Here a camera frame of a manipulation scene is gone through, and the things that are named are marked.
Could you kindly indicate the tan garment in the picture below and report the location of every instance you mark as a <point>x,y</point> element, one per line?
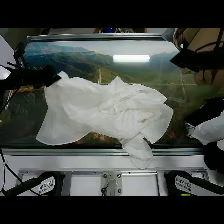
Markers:
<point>207,36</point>

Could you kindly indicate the silver frame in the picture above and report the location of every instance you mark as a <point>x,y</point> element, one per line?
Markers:
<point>83,160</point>

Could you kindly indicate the white long-sleeved shirt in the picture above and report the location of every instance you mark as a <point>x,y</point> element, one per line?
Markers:
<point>100,110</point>

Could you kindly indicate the checked garment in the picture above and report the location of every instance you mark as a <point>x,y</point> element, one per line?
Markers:
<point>179,36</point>

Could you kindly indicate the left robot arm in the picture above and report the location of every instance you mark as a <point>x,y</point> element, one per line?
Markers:
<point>30,77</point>

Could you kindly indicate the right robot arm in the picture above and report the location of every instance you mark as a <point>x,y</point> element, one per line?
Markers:
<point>213,130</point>

